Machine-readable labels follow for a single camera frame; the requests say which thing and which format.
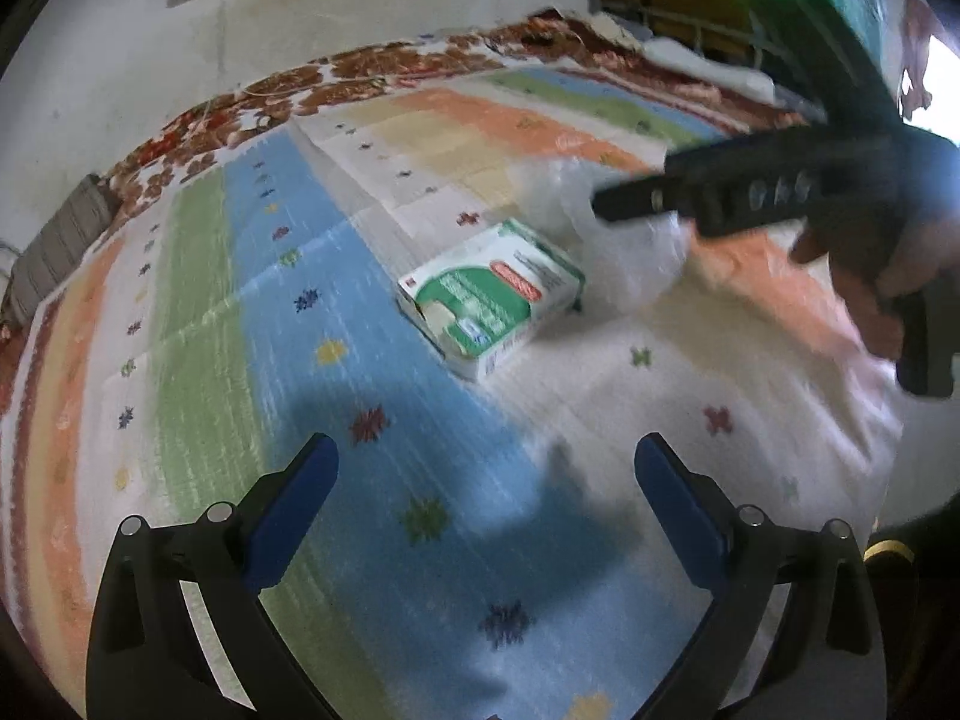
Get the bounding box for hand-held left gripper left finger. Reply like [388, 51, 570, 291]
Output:
[85, 433, 340, 720]

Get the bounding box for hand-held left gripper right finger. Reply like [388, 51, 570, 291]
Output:
[630, 433, 875, 720]

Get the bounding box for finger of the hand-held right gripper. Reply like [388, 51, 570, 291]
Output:
[591, 163, 824, 236]
[664, 125, 887, 176]

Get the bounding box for clear plastic bag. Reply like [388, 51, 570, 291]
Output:
[510, 156, 695, 316]

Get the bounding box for green and white carton box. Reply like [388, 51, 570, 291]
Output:
[396, 219, 587, 383]

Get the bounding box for person's right hand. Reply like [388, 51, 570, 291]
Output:
[793, 217, 960, 359]

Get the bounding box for white mattress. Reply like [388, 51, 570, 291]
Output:
[643, 37, 782, 104]

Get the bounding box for striped colourful blanket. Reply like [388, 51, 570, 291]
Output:
[0, 64, 908, 720]

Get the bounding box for dark cloth with yellow trim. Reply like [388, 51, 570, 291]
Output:
[861, 493, 960, 720]

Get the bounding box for brown floral bedsheet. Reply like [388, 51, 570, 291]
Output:
[0, 7, 826, 661]

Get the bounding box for metal bed frame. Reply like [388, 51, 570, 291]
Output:
[600, 4, 785, 70]

